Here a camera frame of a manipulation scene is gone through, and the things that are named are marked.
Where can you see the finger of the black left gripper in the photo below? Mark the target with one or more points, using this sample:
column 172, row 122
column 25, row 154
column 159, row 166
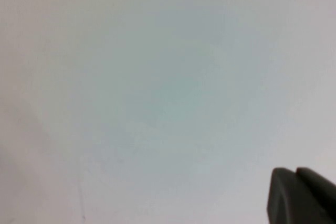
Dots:
column 286, row 203
column 324, row 197

